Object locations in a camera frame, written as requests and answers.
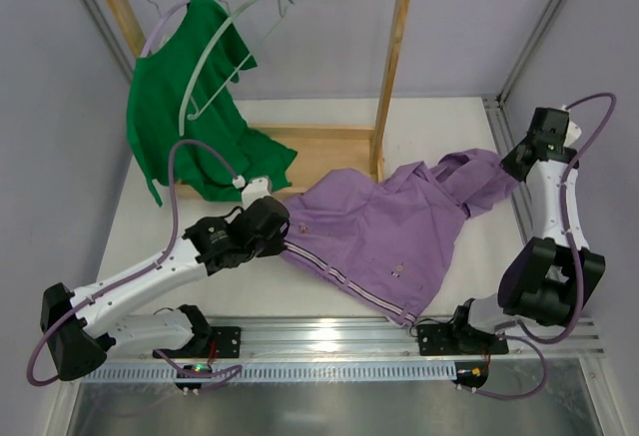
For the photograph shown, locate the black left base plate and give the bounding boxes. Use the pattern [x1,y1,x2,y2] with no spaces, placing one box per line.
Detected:
[162,326,242,360]

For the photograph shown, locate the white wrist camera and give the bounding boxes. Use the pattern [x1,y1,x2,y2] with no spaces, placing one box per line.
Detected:
[233,175,272,209]
[563,117,582,148]

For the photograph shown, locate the aluminium mounting rail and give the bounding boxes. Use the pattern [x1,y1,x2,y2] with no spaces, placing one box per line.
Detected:
[59,314,600,363]

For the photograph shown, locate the controller board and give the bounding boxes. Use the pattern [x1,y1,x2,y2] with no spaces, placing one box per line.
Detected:
[175,363,213,393]
[452,361,489,390]

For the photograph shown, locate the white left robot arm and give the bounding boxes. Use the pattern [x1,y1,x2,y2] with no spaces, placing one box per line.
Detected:
[40,197,290,381]

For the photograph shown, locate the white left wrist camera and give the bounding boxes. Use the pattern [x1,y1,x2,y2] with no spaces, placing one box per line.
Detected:
[233,175,272,209]

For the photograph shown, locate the purple trousers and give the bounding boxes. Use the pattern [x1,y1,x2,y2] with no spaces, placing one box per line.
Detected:
[282,149,518,326]

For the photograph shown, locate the green t-shirt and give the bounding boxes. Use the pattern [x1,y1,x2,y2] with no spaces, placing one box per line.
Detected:
[126,0,297,205]

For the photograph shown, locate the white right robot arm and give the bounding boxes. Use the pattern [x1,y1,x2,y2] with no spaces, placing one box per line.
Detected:
[450,108,605,353]

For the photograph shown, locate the slotted grey cable duct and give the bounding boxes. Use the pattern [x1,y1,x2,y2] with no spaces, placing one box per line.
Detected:
[82,361,457,384]

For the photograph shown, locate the purple clothes hanger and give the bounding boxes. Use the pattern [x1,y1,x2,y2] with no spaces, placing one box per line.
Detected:
[140,0,190,58]

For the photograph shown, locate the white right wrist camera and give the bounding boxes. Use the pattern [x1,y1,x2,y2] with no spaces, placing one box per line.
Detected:
[563,117,582,148]

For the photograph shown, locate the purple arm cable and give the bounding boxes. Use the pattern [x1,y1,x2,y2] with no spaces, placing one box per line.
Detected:
[25,139,246,400]
[451,91,618,401]

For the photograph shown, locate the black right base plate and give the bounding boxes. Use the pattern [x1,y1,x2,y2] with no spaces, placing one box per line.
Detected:
[416,323,509,356]

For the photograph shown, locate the right controller board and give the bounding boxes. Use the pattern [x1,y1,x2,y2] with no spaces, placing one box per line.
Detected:
[452,361,489,390]

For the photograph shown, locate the wooden clothes rack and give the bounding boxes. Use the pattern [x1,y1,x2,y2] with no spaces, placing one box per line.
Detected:
[106,0,410,200]

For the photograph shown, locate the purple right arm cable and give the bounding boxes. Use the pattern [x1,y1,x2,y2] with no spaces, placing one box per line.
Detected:
[451,91,618,401]

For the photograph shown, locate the left controller board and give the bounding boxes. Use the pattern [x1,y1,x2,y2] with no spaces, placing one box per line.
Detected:
[175,363,213,393]

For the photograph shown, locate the pale green clothes hanger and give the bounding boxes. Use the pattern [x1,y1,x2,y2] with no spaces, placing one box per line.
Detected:
[175,0,297,137]

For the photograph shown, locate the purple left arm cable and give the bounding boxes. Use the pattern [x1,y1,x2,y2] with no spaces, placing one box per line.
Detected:
[25,139,246,400]

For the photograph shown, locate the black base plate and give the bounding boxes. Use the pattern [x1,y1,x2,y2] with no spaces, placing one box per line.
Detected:
[162,326,242,360]
[416,323,509,356]

